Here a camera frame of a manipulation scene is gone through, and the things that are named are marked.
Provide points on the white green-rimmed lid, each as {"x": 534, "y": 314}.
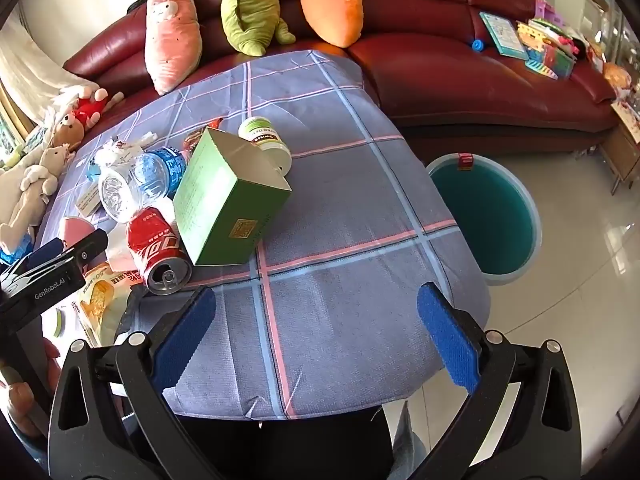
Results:
{"x": 59, "y": 321}

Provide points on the red soda can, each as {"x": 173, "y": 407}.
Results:
{"x": 152, "y": 245}

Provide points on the brown teddy bear plush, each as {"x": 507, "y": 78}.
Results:
{"x": 67, "y": 132}

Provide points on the yellow snack packet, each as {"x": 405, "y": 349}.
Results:
{"x": 100, "y": 295}

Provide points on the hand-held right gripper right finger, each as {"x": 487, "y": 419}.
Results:
{"x": 450, "y": 340}

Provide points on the small blue packet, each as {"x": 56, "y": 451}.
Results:
{"x": 93, "y": 169}

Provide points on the colourful toy block set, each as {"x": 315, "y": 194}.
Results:
{"x": 550, "y": 50}

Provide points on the red leather sofa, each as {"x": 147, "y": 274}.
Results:
{"x": 450, "y": 70}

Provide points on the white plastic bag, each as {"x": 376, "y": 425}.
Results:
{"x": 120, "y": 255}

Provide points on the red snack wrapper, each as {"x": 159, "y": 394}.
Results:
{"x": 192, "y": 137}

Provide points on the orange carrot plush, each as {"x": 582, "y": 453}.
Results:
{"x": 332, "y": 10}

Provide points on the small white printed box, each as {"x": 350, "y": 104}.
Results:
{"x": 88, "y": 202}

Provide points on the teal plastic bucket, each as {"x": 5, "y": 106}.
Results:
{"x": 480, "y": 220}

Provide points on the person's left hand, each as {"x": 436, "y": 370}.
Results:
{"x": 52, "y": 365}

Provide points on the teal picture book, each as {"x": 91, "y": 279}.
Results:
{"x": 502, "y": 35}

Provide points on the person's blue jeans leg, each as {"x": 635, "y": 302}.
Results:
{"x": 407, "y": 445}

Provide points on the wooden side cabinet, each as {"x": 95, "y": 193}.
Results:
{"x": 620, "y": 155}

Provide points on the pink plush pillow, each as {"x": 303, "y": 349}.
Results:
{"x": 172, "y": 40}

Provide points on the blue plaid tablecloth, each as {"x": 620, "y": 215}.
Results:
{"x": 340, "y": 220}

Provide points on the clear plastic water bottle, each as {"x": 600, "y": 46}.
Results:
{"x": 145, "y": 180}

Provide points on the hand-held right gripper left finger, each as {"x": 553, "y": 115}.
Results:
{"x": 185, "y": 340}

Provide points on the beige rabbit plush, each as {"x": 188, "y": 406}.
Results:
{"x": 30, "y": 185}

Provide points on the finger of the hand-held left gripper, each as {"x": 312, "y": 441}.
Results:
{"x": 45, "y": 255}
{"x": 90, "y": 245}

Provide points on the blue toy ball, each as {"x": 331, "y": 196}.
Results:
{"x": 478, "y": 45}

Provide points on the white supplement bottle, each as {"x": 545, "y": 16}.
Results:
{"x": 262, "y": 135}

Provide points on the green carton box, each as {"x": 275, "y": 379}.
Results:
{"x": 220, "y": 210}

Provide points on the white wrapper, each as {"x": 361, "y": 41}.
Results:
{"x": 122, "y": 149}

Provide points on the green dinosaur plush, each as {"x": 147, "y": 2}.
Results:
{"x": 250, "y": 15}

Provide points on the orange mesh bag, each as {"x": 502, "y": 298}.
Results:
{"x": 617, "y": 75}

